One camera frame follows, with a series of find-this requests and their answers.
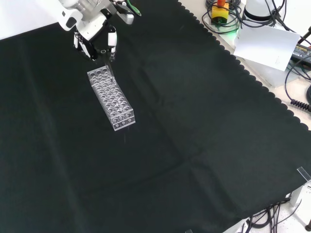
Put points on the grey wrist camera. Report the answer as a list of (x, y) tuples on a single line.
[(126, 17)]

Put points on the black power adapter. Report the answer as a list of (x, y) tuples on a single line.
[(302, 53)]

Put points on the black table cloth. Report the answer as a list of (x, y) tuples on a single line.
[(194, 121)]

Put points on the pale board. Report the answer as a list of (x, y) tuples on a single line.
[(264, 46)]

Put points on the yellow emergency stop button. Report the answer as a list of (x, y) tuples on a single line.
[(219, 13)]

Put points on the clear glass test tube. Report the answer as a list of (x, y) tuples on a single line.
[(108, 63)]

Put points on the white table frame leg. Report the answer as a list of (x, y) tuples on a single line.
[(300, 194)]

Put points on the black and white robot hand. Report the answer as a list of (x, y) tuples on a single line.
[(88, 47)]

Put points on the clear tape tab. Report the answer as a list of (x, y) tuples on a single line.
[(303, 173)]

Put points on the clear acrylic test tube rack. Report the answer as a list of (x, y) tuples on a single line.
[(114, 106)]

